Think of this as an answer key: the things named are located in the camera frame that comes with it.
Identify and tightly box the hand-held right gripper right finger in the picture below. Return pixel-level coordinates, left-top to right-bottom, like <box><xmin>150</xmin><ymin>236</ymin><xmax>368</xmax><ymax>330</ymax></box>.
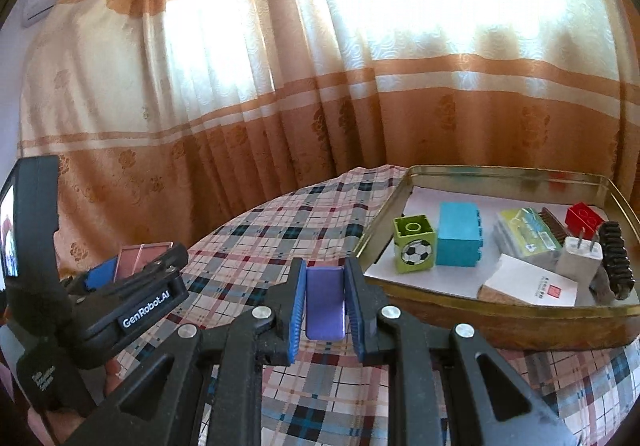
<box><xmin>344</xmin><ymin>256</ymin><xmax>578</xmax><ymax>446</ymax></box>

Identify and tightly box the purple block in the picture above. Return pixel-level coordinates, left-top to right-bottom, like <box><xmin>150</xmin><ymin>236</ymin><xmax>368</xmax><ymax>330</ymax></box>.
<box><xmin>304</xmin><ymin>267</ymin><xmax>347</xmax><ymax>342</ymax></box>

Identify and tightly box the person's left hand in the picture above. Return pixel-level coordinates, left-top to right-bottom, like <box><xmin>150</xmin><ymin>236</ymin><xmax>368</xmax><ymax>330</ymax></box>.
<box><xmin>30</xmin><ymin>356</ymin><xmax>131</xmax><ymax>446</ymax></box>

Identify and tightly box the green building block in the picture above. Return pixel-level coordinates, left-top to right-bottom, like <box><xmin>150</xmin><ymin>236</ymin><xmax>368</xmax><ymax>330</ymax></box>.
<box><xmin>392</xmin><ymin>215</ymin><xmax>438</xmax><ymax>273</ymax></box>

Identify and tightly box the white charger plug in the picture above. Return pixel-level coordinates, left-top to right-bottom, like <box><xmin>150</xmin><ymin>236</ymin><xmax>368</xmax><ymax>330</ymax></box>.
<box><xmin>556</xmin><ymin>232</ymin><xmax>603</xmax><ymax>287</ymax></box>

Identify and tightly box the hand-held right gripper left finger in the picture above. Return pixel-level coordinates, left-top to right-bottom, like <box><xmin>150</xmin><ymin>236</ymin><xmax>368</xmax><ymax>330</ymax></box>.
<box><xmin>60</xmin><ymin>258</ymin><xmax>307</xmax><ymax>446</ymax></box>

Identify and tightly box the pink metal plate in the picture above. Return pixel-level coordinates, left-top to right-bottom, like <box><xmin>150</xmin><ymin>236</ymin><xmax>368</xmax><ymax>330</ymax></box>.
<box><xmin>115</xmin><ymin>241</ymin><xmax>175</xmax><ymax>284</ymax></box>

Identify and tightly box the black ridged comb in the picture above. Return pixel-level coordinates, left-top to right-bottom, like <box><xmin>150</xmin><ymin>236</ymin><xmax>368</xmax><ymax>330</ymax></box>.
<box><xmin>590</xmin><ymin>221</ymin><xmax>637</xmax><ymax>302</ymax></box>

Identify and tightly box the golden tin box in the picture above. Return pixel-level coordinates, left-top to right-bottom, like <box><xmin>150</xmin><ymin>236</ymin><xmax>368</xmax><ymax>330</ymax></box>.
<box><xmin>350</xmin><ymin>165</ymin><xmax>640</xmax><ymax>352</ymax></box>

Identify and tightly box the brown wooden brush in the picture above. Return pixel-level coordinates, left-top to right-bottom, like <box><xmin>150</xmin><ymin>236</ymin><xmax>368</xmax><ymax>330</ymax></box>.
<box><xmin>539</xmin><ymin>207</ymin><xmax>571</xmax><ymax>247</ymax></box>

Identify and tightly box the white card box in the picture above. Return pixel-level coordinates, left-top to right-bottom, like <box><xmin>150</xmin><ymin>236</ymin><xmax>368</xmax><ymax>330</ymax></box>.
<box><xmin>477</xmin><ymin>253</ymin><xmax>581</xmax><ymax>307</ymax></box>

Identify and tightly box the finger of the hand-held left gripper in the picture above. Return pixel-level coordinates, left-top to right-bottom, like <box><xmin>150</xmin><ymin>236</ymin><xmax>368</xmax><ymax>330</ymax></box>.
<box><xmin>75</xmin><ymin>260</ymin><xmax>121</xmax><ymax>294</ymax></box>
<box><xmin>115</xmin><ymin>245</ymin><xmax>189</xmax><ymax>287</ymax></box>

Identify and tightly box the cream and orange curtain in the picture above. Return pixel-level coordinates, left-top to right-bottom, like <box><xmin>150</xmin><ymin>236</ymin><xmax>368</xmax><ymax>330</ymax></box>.
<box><xmin>17</xmin><ymin>0</ymin><xmax>631</xmax><ymax>287</ymax></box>

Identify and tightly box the red building block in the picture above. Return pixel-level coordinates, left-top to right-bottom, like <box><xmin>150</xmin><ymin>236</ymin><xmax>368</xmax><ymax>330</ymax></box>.
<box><xmin>565</xmin><ymin>202</ymin><xmax>610</xmax><ymax>239</ymax></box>

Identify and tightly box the white air conditioner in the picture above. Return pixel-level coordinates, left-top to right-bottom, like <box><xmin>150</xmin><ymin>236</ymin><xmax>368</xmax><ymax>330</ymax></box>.
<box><xmin>22</xmin><ymin>0</ymin><xmax>76</xmax><ymax>29</ymax></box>

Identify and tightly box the blue building block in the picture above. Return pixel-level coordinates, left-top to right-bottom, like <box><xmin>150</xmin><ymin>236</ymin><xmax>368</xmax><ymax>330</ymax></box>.
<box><xmin>436</xmin><ymin>202</ymin><xmax>484</xmax><ymax>268</ymax></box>

